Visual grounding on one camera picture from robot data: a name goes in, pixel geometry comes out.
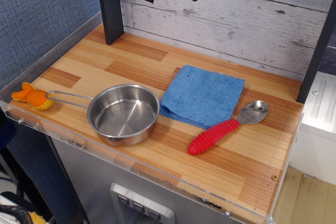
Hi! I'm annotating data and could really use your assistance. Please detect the blue cloth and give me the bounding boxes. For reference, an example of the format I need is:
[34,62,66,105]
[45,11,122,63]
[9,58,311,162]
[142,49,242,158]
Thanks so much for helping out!
[160,65,245,130]

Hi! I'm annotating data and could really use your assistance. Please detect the stainless steel pan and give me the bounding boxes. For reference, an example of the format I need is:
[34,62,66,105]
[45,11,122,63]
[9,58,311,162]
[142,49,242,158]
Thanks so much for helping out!
[46,84,160,147]

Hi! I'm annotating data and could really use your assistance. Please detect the orange plush fish toy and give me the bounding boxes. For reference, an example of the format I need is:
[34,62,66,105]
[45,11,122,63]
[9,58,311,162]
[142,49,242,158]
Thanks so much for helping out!
[11,82,53,111]

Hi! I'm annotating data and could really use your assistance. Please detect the clear acrylic front guard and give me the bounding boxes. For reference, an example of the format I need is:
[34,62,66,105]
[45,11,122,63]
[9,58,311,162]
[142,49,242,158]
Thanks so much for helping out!
[1,100,281,223]

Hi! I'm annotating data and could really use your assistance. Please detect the stainless steel cabinet front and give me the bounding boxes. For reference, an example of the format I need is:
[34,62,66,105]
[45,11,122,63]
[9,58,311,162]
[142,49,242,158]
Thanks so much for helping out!
[52,138,238,223]

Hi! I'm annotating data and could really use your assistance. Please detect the silver button control panel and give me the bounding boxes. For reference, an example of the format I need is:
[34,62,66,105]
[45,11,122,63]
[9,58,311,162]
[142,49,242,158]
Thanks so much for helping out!
[110,183,175,223]

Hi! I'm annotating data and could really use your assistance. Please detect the white ribbed appliance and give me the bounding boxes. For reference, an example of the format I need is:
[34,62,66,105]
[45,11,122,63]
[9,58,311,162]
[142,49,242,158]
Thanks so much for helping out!
[289,72,335,185]

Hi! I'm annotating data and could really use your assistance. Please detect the orange yellow object bottom left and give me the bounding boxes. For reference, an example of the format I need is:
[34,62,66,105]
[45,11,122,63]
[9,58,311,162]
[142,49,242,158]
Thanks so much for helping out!
[29,212,48,224]

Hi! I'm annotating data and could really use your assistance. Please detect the dark grey left post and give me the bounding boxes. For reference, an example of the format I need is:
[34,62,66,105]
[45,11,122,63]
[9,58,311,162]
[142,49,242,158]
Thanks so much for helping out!
[99,0,124,45]

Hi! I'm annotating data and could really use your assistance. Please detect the dark grey post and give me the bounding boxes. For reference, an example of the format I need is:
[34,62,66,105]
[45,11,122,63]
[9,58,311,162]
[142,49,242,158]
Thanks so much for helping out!
[99,0,124,45]
[296,0,335,104]

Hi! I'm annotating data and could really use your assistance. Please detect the red handled metal spoon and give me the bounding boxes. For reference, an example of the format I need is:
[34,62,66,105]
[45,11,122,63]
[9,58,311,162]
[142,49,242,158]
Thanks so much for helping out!
[188,100,268,155]

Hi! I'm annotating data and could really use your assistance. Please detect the dark grey right post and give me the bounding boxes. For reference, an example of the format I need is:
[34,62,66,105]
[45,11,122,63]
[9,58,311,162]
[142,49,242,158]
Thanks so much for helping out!
[296,0,335,104]

